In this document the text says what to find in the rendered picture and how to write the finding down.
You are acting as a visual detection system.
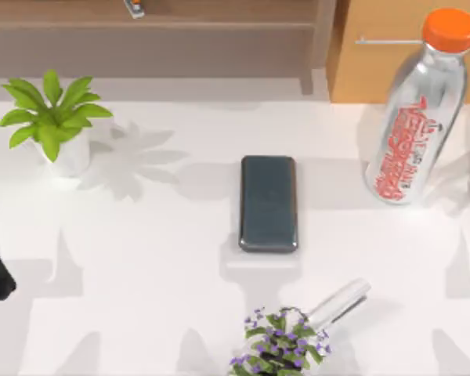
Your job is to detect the dark grey phone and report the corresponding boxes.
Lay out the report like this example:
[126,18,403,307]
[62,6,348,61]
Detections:
[237,154,300,254]

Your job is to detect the clear glass vase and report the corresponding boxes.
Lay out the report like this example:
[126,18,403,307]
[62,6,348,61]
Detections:
[305,277,372,329]

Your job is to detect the purple flower plant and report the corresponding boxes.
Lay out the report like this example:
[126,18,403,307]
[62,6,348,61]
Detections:
[228,306,333,376]

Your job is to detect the brown wooden shelf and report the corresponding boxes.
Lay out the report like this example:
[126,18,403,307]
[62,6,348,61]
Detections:
[0,0,338,95]

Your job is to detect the clear bottle with orange cap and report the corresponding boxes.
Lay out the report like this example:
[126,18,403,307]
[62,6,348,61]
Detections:
[363,8,470,206]

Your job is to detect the pale wooden cupboard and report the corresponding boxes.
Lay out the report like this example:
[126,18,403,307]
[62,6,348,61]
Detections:
[326,0,470,105]

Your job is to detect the green plant in white pot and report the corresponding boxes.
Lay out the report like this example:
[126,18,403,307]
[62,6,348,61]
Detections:
[0,69,114,179]

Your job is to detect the small white and orange object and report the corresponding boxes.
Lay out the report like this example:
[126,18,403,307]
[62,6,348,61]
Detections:
[124,0,146,20]

